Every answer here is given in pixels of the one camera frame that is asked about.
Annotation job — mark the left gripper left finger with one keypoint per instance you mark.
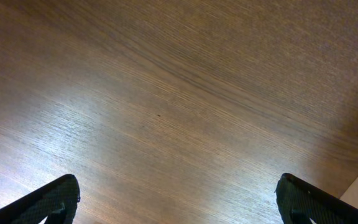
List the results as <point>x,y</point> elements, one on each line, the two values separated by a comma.
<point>54,203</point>

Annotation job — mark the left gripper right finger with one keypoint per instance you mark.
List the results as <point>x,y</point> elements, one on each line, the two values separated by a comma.
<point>301,202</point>

